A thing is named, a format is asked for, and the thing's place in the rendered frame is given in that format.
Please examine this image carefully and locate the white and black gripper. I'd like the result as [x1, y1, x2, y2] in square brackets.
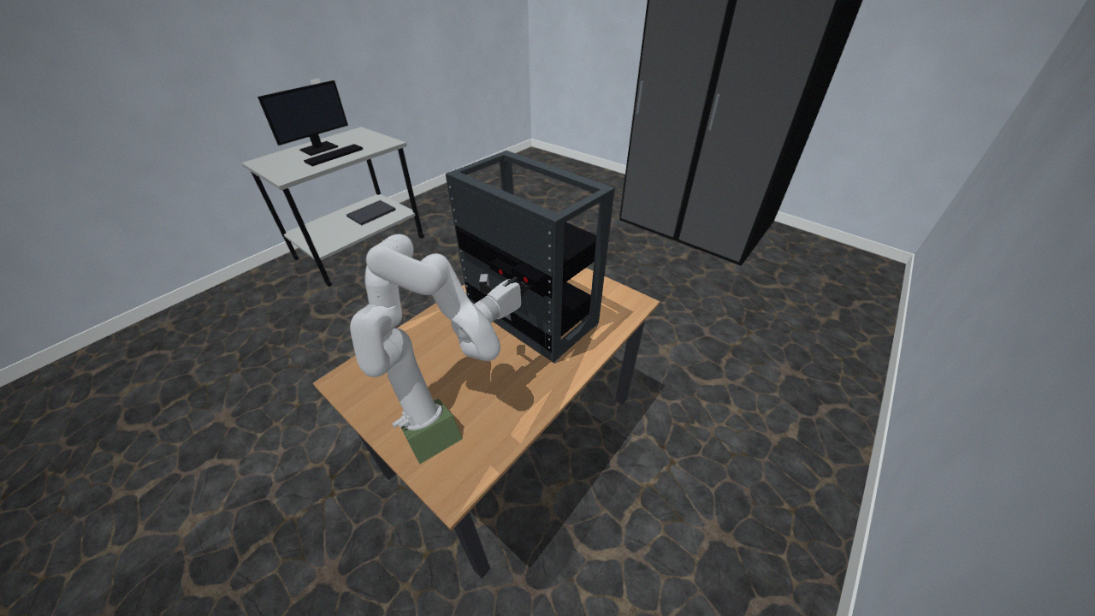
[487, 276, 531, 319]

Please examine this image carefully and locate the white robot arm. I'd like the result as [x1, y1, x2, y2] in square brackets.
[350, 234, 500, 430]

